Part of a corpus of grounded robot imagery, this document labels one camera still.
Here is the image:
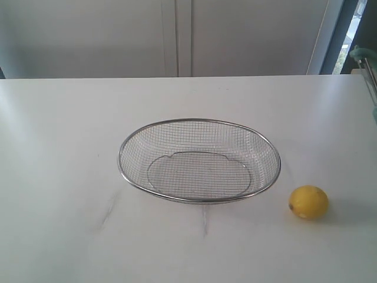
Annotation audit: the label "yellow lemon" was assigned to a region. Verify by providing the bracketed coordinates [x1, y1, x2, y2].
[288, 185, 329, 220]

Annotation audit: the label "teal handled peeler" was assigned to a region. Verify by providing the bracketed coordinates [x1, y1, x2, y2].
[349, 45, 376, 121]

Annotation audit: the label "oval steel mesh basket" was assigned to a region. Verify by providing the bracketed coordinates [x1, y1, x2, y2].
[117, 118, 282, 204]

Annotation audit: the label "white cabinet doors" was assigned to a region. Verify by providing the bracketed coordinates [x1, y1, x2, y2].
[1, 1, 342, 78]

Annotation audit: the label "window with dark frame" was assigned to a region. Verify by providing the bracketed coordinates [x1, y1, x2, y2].
[320, 0, 376, 75]

